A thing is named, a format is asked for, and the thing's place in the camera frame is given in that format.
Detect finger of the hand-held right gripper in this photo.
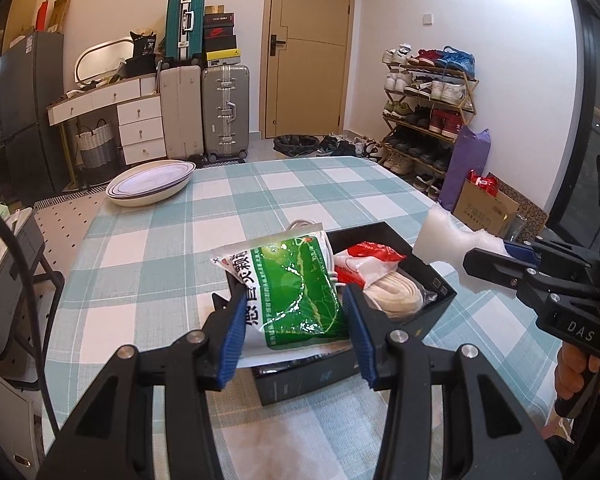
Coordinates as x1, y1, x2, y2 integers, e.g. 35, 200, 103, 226
462, 247, 600, 309
501, 238, 600, 282

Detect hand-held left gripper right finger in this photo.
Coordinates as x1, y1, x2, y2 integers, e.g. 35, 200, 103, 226
341, 284, 563, 480

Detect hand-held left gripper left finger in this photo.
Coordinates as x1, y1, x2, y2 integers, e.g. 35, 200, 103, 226
35, 287, 249, 480

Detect white foam piece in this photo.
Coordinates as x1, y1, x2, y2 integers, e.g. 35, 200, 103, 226
412, 203, 512, 294

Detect green plastic packet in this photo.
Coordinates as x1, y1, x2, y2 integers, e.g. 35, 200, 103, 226
210, 230, 353, 362

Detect black cardboard box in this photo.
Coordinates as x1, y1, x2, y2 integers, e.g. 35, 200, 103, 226
252, 222, 459, 407

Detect white cable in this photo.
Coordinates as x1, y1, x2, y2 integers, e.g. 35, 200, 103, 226
284, 218, 341, 286

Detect person's right hand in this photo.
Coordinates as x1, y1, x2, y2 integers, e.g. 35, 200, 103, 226
553, 344, 584, 400

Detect brown patterned cardboard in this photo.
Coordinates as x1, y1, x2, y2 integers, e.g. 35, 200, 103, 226
485, 172, 550, 242

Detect red snack packets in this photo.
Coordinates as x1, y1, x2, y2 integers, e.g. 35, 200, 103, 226
466, 170, 501, 200

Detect purple fabric bag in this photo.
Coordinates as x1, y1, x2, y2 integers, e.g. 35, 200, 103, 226
439, 127, 491, 213

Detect teal checkered tablecloth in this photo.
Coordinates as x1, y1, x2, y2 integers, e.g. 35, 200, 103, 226
42, 156, 576, 480

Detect white oval bowl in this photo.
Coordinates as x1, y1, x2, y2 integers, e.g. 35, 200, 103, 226
105, 159, 197, 208

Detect wooden shoe rack with shoes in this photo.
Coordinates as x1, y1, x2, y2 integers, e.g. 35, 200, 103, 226
381, 45, 478, 202

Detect scattered pairs of shoes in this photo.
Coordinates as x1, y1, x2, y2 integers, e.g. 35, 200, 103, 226
317, 133, 387, 162

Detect black trash bag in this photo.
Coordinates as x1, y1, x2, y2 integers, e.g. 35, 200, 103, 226
272, 134, 321, 157

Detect grey side table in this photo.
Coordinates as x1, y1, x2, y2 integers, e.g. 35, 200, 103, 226
0, 207, 66, 361

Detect silver suitcase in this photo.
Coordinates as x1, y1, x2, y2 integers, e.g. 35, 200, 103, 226
201, 64, 251, 163

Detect beige suitcase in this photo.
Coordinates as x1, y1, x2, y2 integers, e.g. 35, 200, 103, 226
159, 65, 204, 161

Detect grey white woven basket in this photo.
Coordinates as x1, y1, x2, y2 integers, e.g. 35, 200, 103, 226
74, 117, 120, 181

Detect grey drawer cabinet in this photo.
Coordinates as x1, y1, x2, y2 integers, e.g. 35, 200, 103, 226
0, 355, 41, 480

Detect white drawer desk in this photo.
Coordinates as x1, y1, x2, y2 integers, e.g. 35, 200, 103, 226
46, 76, 163, 186

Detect black handbag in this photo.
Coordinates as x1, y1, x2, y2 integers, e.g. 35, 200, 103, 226
125, 56, 158, 77

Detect tan wooden door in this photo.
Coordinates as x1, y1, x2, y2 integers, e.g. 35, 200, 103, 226
261, 0, 357, 140

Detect plain black shoe box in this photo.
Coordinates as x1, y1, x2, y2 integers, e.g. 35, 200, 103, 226
203, 36, 238, 53

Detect black paper bag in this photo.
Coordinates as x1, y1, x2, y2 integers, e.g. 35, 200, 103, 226
129, 31, 160, 59

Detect oval mirror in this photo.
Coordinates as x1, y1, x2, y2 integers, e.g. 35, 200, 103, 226
75, 36, 137, 86

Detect grey refrigerator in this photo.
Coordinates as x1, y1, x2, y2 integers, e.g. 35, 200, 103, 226
0, 30, 71, 193

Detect teal suitcase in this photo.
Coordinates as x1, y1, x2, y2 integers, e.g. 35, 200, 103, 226
164, 0, 207, 67

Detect flat brown carton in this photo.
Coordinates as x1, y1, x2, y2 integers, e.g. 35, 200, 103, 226
50, 0, 72, 35

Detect black cable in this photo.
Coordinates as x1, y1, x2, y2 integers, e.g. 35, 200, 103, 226
0, 195, 61, 441

